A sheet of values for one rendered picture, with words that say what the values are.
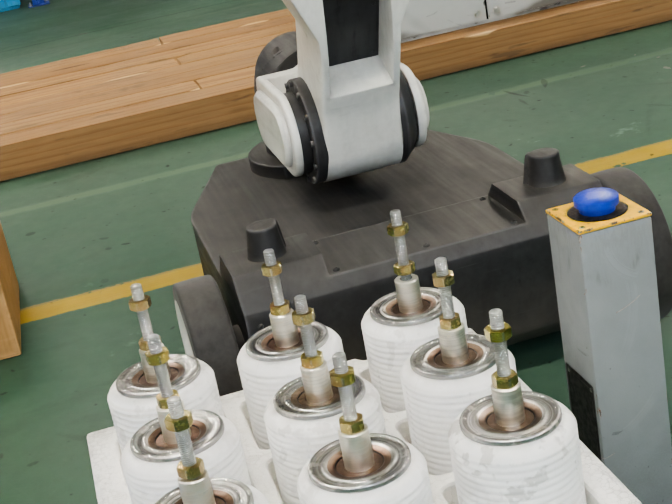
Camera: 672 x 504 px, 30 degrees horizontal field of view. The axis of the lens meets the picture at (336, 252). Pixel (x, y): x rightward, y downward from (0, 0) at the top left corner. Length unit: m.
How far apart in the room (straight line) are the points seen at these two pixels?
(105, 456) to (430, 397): 0.32
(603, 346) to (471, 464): 0.26
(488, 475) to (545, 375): 0.63
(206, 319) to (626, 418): 0.48
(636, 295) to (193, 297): 0.52
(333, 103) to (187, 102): 1.31
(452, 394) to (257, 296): 0.45
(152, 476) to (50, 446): 0.65
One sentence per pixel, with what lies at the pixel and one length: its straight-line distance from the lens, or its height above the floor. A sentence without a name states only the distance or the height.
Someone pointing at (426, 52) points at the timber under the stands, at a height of 0.06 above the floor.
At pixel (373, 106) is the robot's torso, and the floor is 0.31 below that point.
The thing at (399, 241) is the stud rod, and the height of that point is 0.32.
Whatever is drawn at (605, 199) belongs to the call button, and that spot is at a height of 0.33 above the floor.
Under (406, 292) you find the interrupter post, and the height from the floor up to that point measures 0.27.
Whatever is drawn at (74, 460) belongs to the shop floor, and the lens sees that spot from 1.57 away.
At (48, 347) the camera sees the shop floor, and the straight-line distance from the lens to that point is 1.91.
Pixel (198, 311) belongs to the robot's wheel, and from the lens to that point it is 1.41.
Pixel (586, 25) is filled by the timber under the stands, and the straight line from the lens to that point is 3.12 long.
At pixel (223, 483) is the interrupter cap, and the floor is 0.25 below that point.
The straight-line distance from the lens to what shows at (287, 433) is 0.99.
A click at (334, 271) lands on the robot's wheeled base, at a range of 1.42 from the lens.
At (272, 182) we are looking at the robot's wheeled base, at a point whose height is 0.17.
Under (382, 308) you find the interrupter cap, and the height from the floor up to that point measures 0.25.
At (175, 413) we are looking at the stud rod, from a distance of 0.87.
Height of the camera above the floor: 0.72
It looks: 21 degrees down
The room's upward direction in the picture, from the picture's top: 11 degrees counter-clockwise
